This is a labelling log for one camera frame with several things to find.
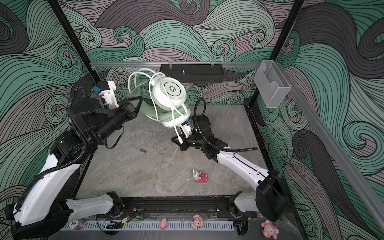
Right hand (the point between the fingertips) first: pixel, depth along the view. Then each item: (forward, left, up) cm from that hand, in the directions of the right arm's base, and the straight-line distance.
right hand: (172, 139), depth 73 cm
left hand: (+1, +8, +28) cm, 29 cm away
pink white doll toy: (-32, -12, -20) cm, 40 cm away
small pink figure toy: (-33, +4, -21) cm, 39 cm away
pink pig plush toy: (-34, -45, -20) cm, 60 cm away
